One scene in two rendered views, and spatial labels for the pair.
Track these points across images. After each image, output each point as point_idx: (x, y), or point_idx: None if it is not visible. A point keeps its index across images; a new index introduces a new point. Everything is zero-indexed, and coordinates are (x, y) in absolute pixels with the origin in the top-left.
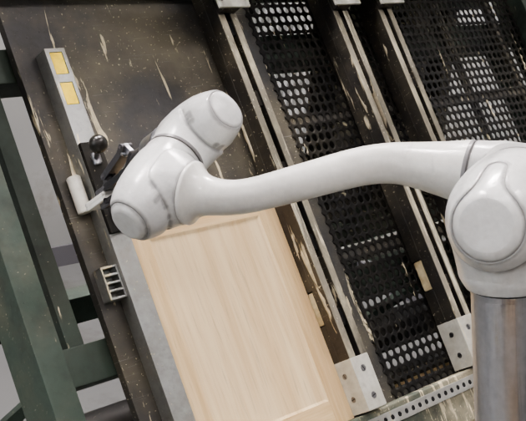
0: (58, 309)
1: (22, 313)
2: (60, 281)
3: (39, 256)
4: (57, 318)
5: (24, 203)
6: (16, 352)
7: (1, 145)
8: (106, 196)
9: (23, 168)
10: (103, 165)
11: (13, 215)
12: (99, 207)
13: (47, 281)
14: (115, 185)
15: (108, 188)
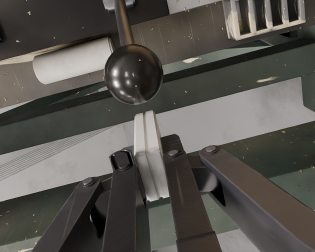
0: (261, 80)
1: None
2: (217, 73)
3: (177, 104)
4: (274, 83)
5: (92, 122)
6: None
7: (2, 152)
8: (166, 191)
9: (31, 119)
10: None
11: (149, 215)
12: (158, 126)
13: (216, 95)
14: (144, 218)
15: (148, 214)
